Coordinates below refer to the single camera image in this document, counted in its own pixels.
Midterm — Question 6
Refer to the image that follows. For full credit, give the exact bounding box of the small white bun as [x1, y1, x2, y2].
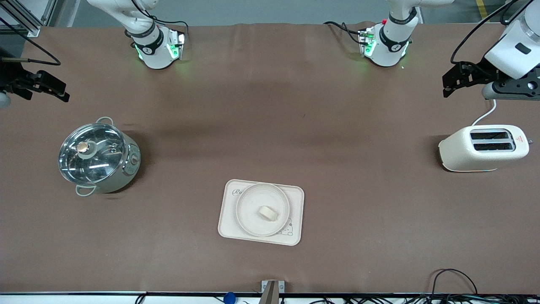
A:
[258, 206, 280, 221]

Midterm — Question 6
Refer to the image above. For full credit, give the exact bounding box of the round cream plate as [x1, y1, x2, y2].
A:
[236, 183, 291, 237]

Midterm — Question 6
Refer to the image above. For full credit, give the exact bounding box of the glass pot lid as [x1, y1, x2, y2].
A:
[58, 123, 126, 185]

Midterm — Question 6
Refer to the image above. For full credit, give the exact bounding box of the cream two-slot toaster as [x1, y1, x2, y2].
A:
[439, 125, 530, 172]

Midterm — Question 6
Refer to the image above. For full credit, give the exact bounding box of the silver electric cooking pot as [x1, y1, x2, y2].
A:
[58, 117, 142, 197]

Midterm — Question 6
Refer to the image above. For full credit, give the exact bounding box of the brown table mat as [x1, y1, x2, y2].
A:
[0, 22, 540, 295]

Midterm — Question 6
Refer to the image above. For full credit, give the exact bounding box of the cream rabbit print tray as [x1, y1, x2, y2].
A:
[218, 179, 305, 246]

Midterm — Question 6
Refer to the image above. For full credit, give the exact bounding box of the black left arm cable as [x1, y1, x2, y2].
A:
[450, 0, 520, 65]

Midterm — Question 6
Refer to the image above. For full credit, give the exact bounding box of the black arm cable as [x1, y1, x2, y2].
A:
[450, 0, 520, 65]
[0, 16, 62, 66]

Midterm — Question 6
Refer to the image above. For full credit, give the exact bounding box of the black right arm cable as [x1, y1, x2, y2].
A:
[0, 16, 62, 66]

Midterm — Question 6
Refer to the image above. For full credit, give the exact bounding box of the white toaster power cable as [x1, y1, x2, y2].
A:
[471, 99, 497, 126]

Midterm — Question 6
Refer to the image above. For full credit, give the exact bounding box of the aluminium frame profile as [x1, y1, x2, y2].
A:
[0, 0, 57, 38]

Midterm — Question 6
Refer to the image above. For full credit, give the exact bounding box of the black left base cable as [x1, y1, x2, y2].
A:
[324, 21, 364, 45]

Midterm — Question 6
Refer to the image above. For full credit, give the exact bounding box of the black base cable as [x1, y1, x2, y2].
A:
[131, 0, 189, 31]
[324, 21, 364, 45]

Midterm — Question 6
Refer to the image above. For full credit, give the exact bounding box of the black right base cable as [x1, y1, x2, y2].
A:
[131, 0, 189, 31]

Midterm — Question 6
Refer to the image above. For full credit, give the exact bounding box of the black looped cable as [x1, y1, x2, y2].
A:
[430, 269, 479, 296]

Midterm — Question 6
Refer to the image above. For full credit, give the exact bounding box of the black cable bundle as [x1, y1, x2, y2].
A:
[287, 295, 540, 304]

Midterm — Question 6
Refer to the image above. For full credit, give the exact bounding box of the grey metal bracket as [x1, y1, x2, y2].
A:
[261, 280, 285, 304]

